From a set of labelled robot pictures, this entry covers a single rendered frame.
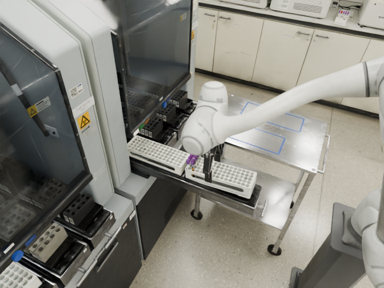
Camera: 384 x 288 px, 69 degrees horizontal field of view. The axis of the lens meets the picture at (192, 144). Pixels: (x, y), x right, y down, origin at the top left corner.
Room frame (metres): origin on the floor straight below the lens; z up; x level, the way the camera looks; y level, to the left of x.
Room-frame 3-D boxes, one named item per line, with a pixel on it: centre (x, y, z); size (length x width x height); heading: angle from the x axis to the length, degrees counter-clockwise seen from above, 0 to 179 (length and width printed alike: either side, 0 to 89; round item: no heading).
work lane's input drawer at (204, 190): (0.88, -0.01, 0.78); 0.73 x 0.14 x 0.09; 68
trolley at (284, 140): (1.23, -0.41, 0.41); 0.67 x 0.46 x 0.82; 66
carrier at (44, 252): (0.47, 0.46, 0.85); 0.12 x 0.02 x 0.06; 159
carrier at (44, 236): (0.47, 0.48, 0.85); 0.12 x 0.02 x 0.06; 158
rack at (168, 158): (0.94, 0.16, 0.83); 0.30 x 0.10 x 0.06; 68
